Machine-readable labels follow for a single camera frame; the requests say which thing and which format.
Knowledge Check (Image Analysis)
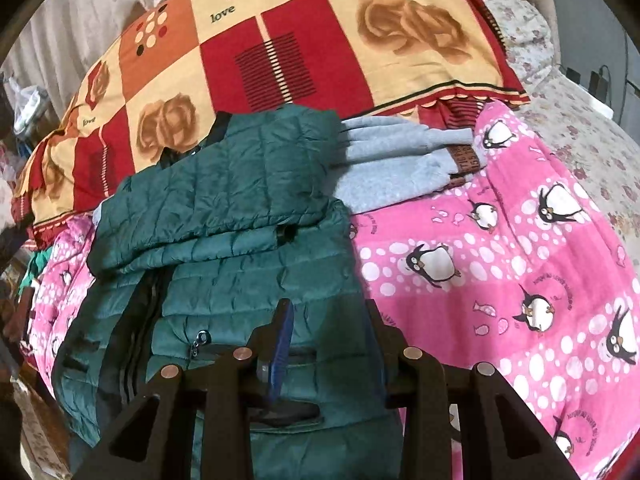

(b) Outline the red orange rose patchwork blanket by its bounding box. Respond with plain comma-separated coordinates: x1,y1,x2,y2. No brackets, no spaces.
12,0,531,241

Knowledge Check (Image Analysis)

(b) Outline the white plastic bag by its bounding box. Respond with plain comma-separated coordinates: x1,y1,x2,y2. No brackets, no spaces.
11,82,50,137

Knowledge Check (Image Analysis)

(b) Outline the teal cloth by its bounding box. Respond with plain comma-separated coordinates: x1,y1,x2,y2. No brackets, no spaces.
21,246,53,288

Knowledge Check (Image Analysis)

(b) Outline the grey sweater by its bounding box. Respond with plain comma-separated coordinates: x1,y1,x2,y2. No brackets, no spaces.
332,115,490,214

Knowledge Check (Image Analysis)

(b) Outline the floral bedsheet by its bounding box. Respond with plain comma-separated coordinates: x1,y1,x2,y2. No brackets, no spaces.
470,0,640,271

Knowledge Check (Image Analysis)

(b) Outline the pink penguin blanket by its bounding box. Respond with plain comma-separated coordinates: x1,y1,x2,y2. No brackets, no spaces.
25,100,640,480

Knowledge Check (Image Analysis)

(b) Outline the wall socket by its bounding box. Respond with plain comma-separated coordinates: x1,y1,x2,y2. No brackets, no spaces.
562,64,618,107

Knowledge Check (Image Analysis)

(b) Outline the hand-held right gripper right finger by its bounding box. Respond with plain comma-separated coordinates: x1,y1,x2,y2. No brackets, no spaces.
364,299,583,480

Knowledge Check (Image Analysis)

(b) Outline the green quilted jacket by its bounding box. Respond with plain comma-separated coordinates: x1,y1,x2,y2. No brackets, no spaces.
52,102,407,480

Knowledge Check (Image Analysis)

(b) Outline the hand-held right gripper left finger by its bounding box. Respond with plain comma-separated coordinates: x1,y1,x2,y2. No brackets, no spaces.
74,298,296,480

